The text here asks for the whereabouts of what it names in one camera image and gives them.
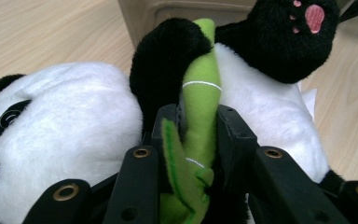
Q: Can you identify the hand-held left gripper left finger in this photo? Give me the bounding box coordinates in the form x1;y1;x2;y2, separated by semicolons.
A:
102;104;181;224

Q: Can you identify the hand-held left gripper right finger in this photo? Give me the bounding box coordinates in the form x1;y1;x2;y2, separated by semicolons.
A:
215;105;351;224

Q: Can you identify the panda plush toy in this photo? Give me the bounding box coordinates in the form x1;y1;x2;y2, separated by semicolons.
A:
0;0;346;224

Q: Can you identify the translucent grey storage box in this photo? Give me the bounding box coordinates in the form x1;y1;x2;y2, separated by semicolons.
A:
117;0;259;48

